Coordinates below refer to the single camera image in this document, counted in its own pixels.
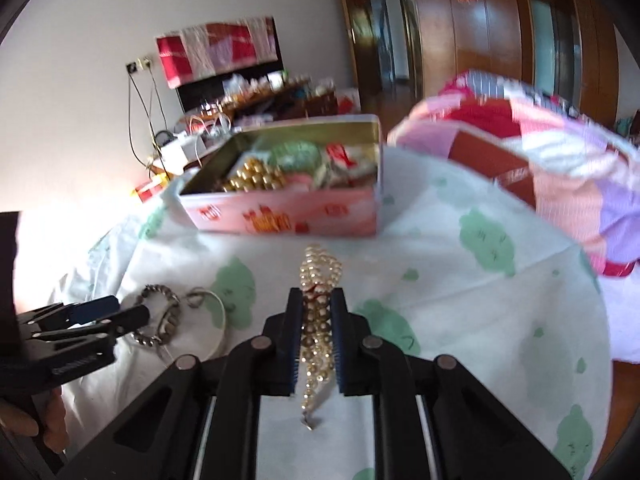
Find white box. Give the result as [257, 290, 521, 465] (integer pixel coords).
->
[160, 135, 206, 166]

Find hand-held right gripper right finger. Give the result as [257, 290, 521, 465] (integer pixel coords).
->
[331, 287, 572, 480]

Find thin silver bangle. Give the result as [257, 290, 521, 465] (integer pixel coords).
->
[189, 289, 228, 362]

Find wooden door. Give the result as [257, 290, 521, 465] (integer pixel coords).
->
[332, 0, 426, 111]

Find red patchwork cover cloth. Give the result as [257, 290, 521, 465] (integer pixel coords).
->
[155, 17, 278, 88]

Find grey metal bead bracelet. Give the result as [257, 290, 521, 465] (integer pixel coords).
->
[134, 284, 182, 347]

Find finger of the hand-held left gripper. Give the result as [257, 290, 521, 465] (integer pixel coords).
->
[19, 295, 122, 334]
[29, 305, 152, 387]

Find pink bangle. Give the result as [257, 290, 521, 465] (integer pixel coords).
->
[287, 172, 326, 192]

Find pink cookie tin box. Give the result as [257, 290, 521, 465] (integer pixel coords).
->
[177, 114, 385, 237]

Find white pearl necklace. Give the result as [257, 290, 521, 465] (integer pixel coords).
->
[297, 244, 345, 432]

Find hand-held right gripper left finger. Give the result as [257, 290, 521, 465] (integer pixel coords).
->
[55, 287, 306, 480]

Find patchwork quilt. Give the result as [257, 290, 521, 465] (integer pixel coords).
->
[387, 71, 640, 278]

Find red and yellow bag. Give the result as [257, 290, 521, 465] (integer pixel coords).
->
[134, 175, 168, 201]

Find hanging power cables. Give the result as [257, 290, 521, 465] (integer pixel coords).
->
[127, 67, 171, 166]

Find wooden wardrobe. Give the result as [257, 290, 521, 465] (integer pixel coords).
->
[405, 0, 616, 126]

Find person's left hand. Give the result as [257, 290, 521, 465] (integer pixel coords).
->
[0, 386, 69, 454]

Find wooden television cabinet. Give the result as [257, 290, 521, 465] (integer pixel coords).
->
[150, 80, 351, 181]

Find golden pearl necklace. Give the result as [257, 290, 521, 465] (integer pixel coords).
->
[220, 157, 288, 193]

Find green cloth pouch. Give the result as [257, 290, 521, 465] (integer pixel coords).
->
[255, 140, 326, 173]

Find white green printed tablecloth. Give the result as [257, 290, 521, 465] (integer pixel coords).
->
[47, 145, 616, 480]

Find red charm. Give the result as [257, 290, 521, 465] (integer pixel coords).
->
[325, 142, 377, 181]

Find black television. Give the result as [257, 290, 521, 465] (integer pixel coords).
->
[175, 57, 286, 111]

